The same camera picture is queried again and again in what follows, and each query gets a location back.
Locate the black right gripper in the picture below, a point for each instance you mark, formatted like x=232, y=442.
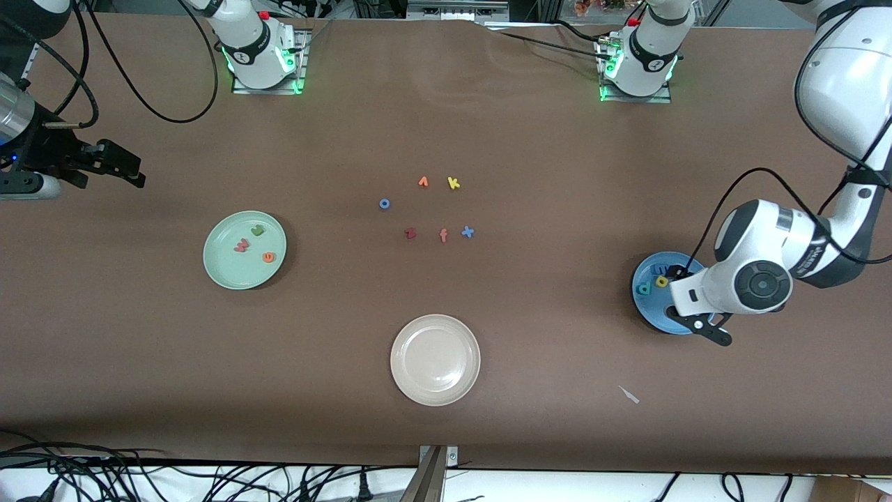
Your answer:
x=47, y=150

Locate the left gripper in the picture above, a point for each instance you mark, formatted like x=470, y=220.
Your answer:
x=674, y=270

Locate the red letter w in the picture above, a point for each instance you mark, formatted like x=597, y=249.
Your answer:
x=242, y=246

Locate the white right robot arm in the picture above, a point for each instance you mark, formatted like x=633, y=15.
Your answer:
x=254, y=49

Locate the blue plastic plate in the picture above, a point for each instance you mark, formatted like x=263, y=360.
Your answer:
x=648, y=312

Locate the white paper scrap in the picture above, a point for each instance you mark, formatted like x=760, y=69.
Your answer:
x=631, y=396

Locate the light green plastic plate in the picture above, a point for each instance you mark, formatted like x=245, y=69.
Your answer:
x=233, y=272

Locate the beige plastic plate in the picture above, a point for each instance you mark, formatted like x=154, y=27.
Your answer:
x=435, y=360

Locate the colourful toy pile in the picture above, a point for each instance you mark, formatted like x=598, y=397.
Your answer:
x=599, y=7

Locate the cardboard box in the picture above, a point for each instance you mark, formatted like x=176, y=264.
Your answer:
x=850, y=491

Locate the brown table cover sheet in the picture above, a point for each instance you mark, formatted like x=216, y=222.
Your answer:
x=446, y=104

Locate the grey metal box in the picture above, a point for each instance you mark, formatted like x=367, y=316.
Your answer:
x=453, y=10

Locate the aluminium frame profile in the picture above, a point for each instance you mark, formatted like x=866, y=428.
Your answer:
x=28, y=66

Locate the metal corner bracket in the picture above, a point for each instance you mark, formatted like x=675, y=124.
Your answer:
x=452, y=457

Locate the aluminium frame post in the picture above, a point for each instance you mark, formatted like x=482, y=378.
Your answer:
x=426, y=481

